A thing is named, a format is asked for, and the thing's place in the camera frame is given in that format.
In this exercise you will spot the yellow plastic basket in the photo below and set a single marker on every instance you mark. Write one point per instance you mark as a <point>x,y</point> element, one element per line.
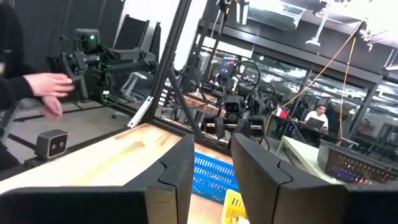
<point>233,208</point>

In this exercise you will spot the person's hand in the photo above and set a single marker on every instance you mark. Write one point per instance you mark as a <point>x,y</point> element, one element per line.
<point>49,84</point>
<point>53,107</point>

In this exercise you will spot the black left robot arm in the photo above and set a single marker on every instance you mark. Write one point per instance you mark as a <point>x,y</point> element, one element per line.
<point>228,70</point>

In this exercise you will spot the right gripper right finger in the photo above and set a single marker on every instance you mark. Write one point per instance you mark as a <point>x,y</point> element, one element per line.
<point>264,186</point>

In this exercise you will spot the black aluminium rig frame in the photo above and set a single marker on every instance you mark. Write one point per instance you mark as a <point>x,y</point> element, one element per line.
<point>169,59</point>

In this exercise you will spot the grey open laptop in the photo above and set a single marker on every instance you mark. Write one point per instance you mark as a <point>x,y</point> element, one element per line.
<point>314,124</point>

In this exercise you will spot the blue plastic basket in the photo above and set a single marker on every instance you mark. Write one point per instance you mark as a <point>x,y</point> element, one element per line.
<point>214,177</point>

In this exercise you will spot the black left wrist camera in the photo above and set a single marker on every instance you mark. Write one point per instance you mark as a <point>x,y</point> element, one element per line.
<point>234,105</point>

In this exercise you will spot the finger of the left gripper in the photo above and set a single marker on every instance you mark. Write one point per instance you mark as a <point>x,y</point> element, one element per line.
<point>219,128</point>
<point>242,127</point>

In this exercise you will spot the person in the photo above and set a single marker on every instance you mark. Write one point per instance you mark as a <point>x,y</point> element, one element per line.
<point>318,115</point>
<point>11,62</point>

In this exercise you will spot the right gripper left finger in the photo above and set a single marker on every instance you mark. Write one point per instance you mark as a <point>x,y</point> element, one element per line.
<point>174,180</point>

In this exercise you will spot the black plastic basket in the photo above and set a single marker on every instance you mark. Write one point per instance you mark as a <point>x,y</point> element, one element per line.
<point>351,165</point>

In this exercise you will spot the red box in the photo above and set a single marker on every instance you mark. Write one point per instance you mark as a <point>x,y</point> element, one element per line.
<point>282,112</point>

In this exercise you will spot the grey stereo camera box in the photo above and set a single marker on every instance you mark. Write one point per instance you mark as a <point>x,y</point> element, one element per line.
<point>51,144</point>

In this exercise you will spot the silver aluminium bracket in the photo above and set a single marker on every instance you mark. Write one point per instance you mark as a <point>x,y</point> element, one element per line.
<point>140,112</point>

